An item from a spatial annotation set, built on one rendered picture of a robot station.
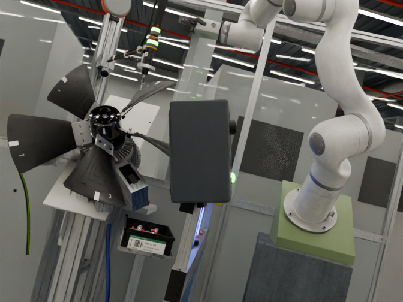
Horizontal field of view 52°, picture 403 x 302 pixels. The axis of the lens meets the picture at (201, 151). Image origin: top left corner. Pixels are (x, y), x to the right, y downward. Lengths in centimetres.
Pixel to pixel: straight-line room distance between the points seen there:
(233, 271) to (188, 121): 166
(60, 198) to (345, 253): 108
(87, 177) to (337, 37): 90
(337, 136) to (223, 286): 139
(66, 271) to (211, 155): 120
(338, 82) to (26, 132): 110
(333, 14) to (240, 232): 137
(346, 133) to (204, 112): 54
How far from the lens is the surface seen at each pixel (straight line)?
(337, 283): 142
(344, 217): 157
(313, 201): 140
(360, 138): 123
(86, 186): 145
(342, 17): 130
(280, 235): 143
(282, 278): 140
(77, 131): 166
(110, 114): 164
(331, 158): 120
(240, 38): 164
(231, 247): 233
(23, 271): 264
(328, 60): 124
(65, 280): 186
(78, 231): 180
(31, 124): 167
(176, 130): 77
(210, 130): 76
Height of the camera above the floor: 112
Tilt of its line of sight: 2 degrees up
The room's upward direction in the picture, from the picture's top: 14 degrees clockwise
